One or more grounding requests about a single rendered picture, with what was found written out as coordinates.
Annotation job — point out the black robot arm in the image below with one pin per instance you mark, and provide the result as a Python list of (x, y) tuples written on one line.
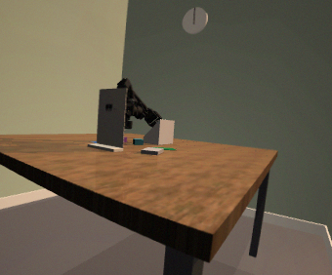
[(144, 112)]

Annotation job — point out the small teal block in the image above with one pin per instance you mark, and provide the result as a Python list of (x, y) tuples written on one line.
[(138, 141)]

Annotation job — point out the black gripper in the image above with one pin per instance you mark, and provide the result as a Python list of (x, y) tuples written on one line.
[(130, 109)]

